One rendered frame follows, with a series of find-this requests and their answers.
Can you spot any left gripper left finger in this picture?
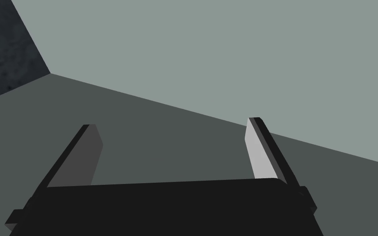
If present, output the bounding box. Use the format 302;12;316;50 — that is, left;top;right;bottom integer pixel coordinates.
39;124;104;188

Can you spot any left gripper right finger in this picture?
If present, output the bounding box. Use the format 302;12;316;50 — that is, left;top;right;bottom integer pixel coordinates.
244;116;300;188

